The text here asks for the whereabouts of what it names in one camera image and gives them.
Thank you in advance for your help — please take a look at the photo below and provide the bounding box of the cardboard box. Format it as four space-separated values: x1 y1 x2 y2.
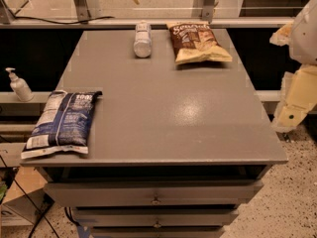
1 167 47 226

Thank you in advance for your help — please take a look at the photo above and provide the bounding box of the brown chip bag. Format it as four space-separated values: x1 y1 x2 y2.
166 22 232 64

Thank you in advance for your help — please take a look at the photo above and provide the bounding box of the white plastic bottle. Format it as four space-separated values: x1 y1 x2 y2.
134 21 152 59

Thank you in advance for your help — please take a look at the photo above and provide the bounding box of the grey drawer cabinet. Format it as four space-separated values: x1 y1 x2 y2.
19 28 289 238

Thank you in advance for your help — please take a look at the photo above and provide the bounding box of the blue chip bag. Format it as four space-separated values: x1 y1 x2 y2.
21 90 102 160

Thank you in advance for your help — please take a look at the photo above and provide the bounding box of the white pump dispenser bottle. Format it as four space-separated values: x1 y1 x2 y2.
6 67 34 102

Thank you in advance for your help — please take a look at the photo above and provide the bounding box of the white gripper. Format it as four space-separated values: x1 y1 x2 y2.
269 0 317 133

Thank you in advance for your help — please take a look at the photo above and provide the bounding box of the grey drawer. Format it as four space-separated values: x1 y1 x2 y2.
73 208 238 227
91 227 225 238
44 180 264 207

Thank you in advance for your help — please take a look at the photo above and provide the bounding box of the black cable on shelf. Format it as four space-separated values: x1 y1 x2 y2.
13 15 115 26

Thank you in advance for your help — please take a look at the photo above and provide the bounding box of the top grey drawer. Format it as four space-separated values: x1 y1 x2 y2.
44 180 264 207

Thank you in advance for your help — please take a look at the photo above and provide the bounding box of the black cable on floor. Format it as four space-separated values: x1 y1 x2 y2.
0 154 62 238

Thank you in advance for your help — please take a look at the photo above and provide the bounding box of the bottom grey drawer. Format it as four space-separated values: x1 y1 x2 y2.
91 227 225 238

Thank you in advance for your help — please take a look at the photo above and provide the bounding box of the grey metal shelf rail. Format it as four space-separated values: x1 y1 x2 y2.
0 16 296 30

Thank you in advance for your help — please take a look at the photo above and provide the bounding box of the middle grey drawer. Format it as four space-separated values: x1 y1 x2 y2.
73 208 238 227

